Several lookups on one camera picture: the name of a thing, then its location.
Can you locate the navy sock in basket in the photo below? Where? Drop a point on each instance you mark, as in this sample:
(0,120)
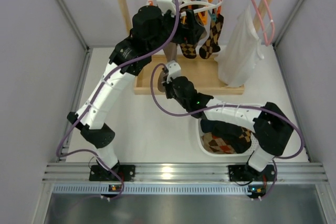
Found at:
(207,125)

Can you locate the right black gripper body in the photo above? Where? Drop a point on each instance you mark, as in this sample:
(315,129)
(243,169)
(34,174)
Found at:
(169,89)

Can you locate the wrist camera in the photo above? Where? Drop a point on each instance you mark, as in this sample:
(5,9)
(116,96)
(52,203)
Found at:
(167,5)
(173,69)

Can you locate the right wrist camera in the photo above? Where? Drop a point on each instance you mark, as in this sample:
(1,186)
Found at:
(173,69)

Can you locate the beige long sock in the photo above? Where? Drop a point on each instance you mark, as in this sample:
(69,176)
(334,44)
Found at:
(170,52)

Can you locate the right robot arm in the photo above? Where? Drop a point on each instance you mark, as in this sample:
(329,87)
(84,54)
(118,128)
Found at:
(268,124)

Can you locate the black sock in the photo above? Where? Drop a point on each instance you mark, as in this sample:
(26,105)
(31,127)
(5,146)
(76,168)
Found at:
(227,132)

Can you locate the brown tan argyle sock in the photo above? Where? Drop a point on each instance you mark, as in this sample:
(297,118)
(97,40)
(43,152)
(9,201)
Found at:
(211,45)

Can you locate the orange beige argyle sock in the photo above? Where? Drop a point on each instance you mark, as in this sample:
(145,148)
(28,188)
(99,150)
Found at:
(216,145)

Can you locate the pink plastic hanger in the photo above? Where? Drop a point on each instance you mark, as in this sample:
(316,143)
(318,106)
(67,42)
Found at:
(268,30)

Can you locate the white plastic basket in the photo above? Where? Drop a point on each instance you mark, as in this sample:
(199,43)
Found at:
(252,148)

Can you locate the brown yellow argyle sock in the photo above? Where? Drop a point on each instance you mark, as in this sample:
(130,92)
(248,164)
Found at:
(188,50)
(241,141)

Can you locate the white plastic bag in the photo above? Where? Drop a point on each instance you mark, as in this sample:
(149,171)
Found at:
(238,59)

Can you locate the brown yellow argyle sock in basket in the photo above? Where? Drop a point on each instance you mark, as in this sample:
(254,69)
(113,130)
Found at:
(241,141)

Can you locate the aluminium mounting rail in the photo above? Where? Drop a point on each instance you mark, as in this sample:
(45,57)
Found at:
(177,179)

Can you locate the wooden clothes rack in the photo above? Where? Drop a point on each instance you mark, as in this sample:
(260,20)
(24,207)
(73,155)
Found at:
(202,72)

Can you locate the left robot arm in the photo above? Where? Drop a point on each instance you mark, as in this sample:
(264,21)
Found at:
(153,29)

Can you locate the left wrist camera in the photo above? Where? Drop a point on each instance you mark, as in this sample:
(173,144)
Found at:
(167,5)

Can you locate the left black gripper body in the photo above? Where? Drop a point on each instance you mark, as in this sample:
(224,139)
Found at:
(193,31)

